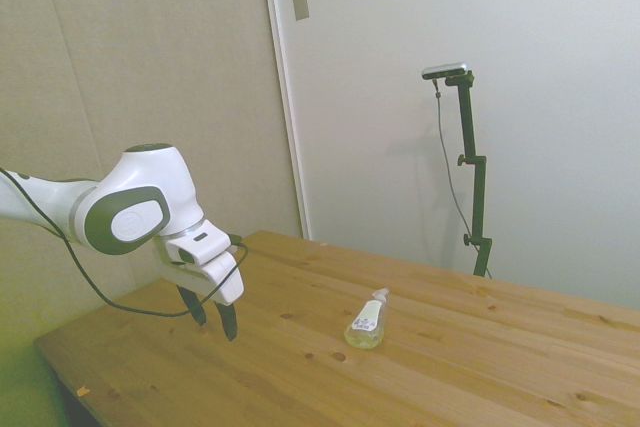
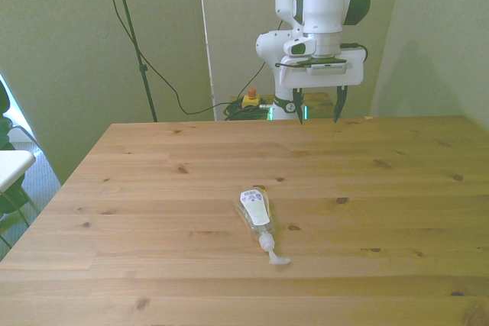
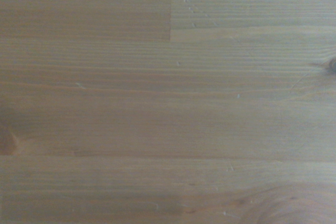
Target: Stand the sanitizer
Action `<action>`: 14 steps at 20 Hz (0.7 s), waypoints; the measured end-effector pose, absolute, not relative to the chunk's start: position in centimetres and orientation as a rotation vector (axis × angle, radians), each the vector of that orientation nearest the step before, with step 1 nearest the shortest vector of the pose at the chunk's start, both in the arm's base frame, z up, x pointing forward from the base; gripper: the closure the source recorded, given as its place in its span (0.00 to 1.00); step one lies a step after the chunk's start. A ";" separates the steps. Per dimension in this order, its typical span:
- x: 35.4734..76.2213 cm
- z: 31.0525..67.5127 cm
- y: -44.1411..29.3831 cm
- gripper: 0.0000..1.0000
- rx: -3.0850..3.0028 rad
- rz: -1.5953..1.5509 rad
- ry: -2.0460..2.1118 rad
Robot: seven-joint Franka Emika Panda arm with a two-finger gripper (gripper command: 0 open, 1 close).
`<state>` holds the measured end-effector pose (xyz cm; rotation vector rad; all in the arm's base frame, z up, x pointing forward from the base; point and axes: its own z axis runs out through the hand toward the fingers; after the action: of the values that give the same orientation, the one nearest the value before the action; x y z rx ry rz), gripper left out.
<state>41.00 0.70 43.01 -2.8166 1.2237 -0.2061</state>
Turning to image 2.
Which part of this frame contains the white side table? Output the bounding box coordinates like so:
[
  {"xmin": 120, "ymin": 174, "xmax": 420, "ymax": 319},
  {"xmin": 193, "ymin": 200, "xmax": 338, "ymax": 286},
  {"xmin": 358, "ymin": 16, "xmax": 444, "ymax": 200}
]
[{"xmin": 0, "ymin": 124, "xmax": 42, "ymax": 216}]

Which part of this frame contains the clear sanitizer pump bottle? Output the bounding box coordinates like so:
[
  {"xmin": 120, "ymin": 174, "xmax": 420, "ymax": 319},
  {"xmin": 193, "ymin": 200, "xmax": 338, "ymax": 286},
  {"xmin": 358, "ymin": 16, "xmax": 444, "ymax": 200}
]
[{"xmin": 233, "ymin": 187, "xmax": 292, "ymax": 267}]

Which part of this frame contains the black camera tripod stand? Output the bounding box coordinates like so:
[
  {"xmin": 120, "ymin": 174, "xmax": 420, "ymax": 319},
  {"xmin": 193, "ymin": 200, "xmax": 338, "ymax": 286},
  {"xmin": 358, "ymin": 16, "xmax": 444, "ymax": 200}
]
[{"xmin": 108, "ymin": 0, "xmax": 160, "ymax": 123}]

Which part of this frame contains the yellow emergency stop button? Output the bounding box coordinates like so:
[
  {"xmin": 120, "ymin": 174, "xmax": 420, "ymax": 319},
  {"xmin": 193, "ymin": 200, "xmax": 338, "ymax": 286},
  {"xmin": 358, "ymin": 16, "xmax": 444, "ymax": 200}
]
[{"xmin": 241, "ymin": 88, "xmax": 261, "ymax": 110}]

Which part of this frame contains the long black cable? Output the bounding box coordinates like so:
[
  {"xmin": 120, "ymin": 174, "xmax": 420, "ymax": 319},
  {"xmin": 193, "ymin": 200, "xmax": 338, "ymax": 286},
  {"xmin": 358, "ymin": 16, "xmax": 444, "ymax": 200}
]
[{"xmin": 94, "ymin": 0, "xmax": 268, "ymax": 116}]

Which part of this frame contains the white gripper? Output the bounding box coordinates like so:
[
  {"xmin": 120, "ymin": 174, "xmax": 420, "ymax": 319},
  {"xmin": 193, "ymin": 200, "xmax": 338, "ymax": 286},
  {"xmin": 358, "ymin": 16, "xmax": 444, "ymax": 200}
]
[{"xmin": 277, "ymin": 47, "xmax": 365, "ymax": 126}]

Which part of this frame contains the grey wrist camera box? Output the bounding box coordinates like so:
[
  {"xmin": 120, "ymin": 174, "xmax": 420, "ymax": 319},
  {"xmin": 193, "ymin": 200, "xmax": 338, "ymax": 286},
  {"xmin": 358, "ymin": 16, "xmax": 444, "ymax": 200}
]
[{"xmin": 304, "ymin": 57, "xmax": 352, "ymax": 76}]

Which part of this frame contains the coiled dark cable bundle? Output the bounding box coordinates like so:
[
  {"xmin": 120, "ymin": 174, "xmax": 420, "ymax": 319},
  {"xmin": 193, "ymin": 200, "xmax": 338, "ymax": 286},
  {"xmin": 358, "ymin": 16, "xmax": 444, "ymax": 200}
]
[{"xmin": 222, "ymin": 98, "xmax": 274, "ymax": 122}]

